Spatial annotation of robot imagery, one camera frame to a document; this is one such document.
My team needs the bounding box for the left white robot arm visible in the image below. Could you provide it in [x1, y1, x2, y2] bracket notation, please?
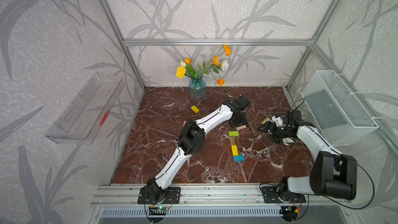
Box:
[147, 101, 249, 198]

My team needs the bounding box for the teal block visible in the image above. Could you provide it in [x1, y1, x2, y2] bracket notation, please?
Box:
[233, 155, 245, 162]

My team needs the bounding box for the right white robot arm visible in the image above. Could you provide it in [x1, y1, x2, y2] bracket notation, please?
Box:
[257, 121, 357, 202]

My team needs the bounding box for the yellow block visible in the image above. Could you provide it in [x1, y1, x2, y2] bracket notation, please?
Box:
[231, 145, 239, 157]
[191, 106, 200, 114]

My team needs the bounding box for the blue glass vase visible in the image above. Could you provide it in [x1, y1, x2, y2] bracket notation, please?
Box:
[189, 78, 206, 101]

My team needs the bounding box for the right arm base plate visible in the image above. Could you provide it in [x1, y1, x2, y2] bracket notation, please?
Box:
[260, 186, 307, 205]

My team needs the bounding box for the white wire mesh basket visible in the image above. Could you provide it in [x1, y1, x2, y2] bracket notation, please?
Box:
[302, 70, 379, 146]

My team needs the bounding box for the yellow block front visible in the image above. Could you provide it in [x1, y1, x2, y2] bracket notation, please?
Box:
[231, 145, 239, 157]

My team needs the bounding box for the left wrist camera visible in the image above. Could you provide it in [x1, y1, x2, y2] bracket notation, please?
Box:
[234, 95, 250, 111]

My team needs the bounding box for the left circuit board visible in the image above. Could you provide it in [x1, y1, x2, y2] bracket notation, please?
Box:
[148, 205, 171, 216]

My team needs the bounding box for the light green block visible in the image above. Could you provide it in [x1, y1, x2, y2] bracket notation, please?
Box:
[229, 131, 239, 137]

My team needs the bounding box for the brown slotted wooden tray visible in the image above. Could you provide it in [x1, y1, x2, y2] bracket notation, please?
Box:
[246, 110, 258, 138]

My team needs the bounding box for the white glove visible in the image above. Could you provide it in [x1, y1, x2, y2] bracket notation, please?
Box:
[261, 117, 272, 124]

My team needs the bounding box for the tan wooden block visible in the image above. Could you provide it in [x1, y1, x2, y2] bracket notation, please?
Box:
[236, 125, 246, 130]
[229, 136, 236, 146]

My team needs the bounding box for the artificial flower bouquet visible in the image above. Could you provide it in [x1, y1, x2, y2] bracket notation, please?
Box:
[176, 45, 232, 87]

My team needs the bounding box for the clear plastic wall shelf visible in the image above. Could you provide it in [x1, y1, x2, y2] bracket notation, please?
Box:
[45, 72, 125, 145]

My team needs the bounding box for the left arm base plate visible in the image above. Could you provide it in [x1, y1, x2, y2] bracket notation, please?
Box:
[137, 186, 181, 205]

